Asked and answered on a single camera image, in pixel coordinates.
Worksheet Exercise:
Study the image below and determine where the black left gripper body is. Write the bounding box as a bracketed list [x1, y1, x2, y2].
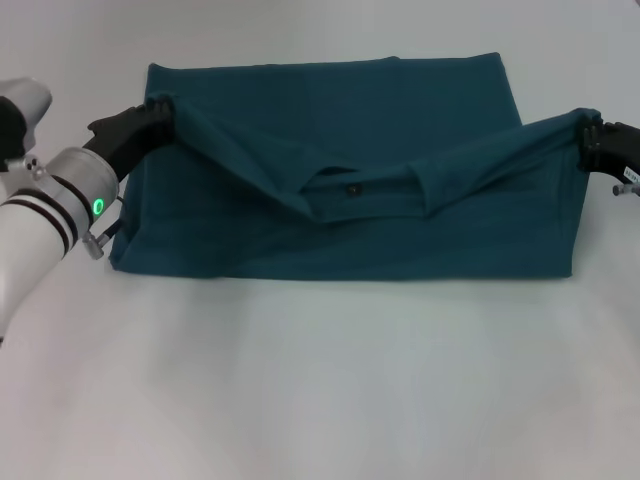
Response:
[82, 105, 154, 184]

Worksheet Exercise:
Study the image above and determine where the teal shirt with FREE print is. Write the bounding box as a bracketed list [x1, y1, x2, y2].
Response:
[108, 51, 604, 282]

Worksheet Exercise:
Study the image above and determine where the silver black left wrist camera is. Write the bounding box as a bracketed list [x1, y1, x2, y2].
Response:
[0, 77, 54, 176]

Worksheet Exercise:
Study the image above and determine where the left arm cable connector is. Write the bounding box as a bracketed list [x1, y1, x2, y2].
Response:
[81, 194, 126, 261]

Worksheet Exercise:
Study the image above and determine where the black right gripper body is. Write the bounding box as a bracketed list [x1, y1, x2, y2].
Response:
[592, 121, 640, 176]

